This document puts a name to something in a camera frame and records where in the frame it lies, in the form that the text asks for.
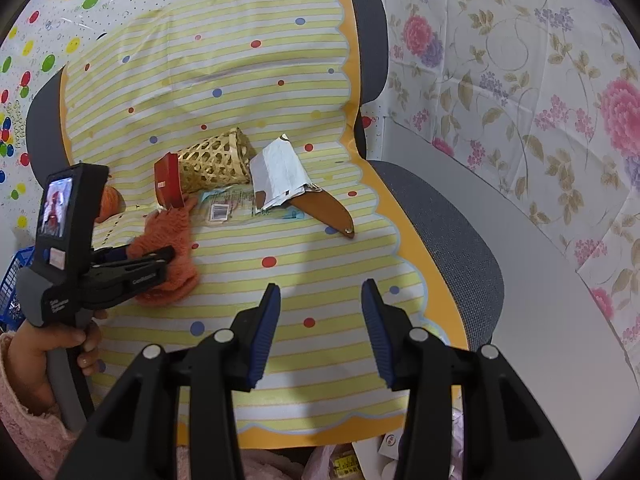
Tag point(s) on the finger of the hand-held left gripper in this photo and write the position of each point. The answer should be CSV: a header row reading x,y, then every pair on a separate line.
x,y
150,259

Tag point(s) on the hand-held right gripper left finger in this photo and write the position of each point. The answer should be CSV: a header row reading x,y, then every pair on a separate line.
x,y
265,335

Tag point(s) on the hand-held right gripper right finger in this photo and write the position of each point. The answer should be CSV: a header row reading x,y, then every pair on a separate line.
x,y
377,335

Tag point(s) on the red cardboard box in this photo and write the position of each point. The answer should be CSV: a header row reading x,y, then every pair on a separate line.
x,y
167,180

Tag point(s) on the clear printed label wrapper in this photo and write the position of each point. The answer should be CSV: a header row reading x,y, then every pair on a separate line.
x,y
220,210

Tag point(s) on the woven bamboo cone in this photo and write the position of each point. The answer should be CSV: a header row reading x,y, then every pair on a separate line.
x,y
215,162

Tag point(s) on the yellow clear plastic wrapper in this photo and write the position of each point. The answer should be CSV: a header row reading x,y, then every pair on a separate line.
x,y
345,467

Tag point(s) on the pink plastic bag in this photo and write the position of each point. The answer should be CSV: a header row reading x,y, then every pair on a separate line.
x,y
320,460

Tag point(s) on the white paper packet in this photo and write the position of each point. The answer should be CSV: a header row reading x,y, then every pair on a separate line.
x,y
275,170

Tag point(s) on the person's left forearm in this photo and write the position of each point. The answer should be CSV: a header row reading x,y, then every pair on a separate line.
x,y
25,440

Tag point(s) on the person's left hand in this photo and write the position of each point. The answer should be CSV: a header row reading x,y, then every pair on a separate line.
x,y
30,365

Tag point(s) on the red apple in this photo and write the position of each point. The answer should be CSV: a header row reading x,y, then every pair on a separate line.
x,y
114,204

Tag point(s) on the blue plastic basket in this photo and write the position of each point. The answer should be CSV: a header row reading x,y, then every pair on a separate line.
x,y
10,285

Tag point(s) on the grey office chair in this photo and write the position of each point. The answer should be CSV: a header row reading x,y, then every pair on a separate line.
x,y
440,220

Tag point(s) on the yellow striped dotted mat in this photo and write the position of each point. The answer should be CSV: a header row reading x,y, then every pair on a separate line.
x,y
200,60

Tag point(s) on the floral print plastic sheet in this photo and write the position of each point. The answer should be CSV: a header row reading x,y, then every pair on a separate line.
x,y
525,85

